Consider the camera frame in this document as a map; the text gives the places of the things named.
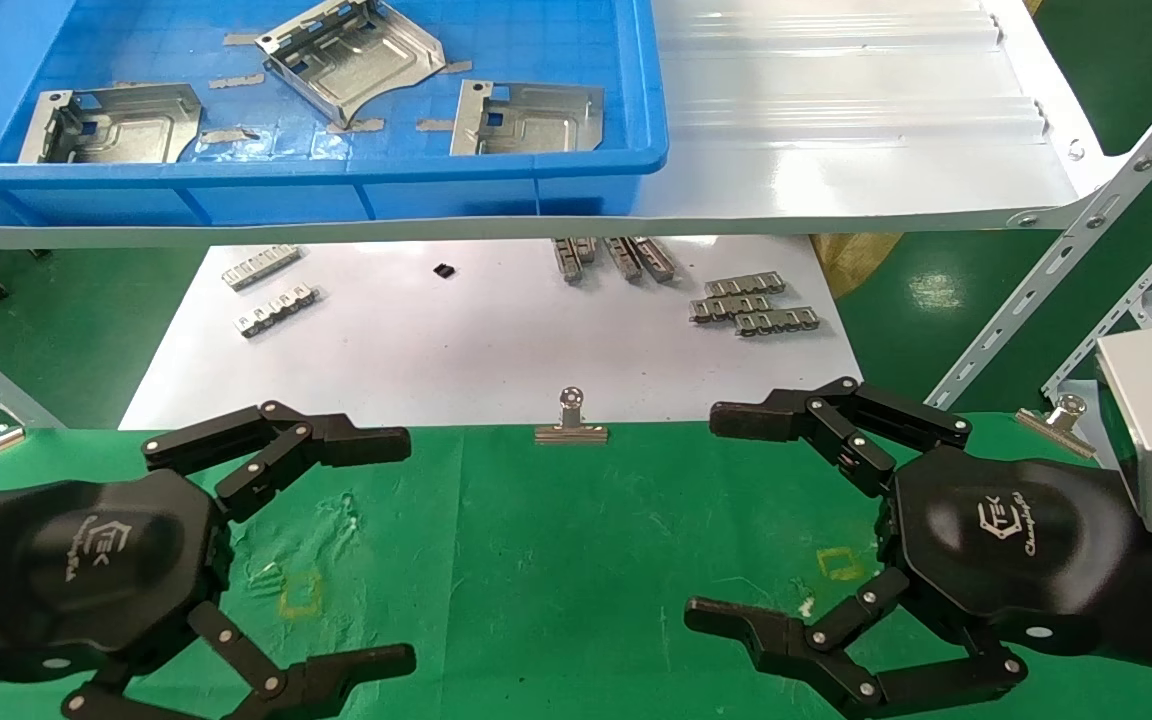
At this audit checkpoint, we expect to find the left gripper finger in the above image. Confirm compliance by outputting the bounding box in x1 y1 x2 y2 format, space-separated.
141 400 413 523

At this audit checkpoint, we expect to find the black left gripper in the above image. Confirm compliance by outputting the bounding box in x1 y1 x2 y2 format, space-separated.
0 468 417 720

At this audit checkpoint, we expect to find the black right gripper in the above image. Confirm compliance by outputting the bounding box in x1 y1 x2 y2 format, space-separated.
684 377 1139 719

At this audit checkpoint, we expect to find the stamped sheet metal bracket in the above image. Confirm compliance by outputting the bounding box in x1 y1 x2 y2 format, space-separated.
450 80 605 156
18 84 205 165
256 0 447 128

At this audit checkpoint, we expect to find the green table cloth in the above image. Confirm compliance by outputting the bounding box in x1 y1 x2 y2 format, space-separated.
0 412 1152 720

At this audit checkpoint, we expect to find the blue plastic bin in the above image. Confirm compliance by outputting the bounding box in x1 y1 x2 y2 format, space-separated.
0 0 669 229

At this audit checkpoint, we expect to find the yellow plastic bag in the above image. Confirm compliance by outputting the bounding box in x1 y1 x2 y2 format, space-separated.
811 233 905 299

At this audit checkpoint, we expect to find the grey steel bar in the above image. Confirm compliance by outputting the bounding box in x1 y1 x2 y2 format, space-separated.
0 320 67 429

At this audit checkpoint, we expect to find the white shelf board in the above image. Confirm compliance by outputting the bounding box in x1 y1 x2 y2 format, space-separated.
0 0 1127 251

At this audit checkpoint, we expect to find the white perforated steel post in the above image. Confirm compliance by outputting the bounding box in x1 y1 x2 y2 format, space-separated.
1039 195 1152 401
924 48 1152 411

